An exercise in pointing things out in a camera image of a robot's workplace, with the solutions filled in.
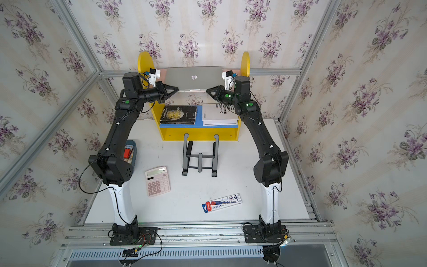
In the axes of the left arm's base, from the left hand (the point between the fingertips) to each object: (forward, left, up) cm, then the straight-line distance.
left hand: (181, 91), depth 74 cm
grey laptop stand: (-5, +1, -37) cm, 37 cm away
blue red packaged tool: (-37, -19, -40) cm, 58 cm away
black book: (+11, +7, -26) cm, 29 cm away
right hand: (+2, -12, -1) cm, 13 cm away
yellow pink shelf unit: (+7, -5, -36) cm, 37 cm away
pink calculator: (-26, +15, -40) cm, 50 cm away
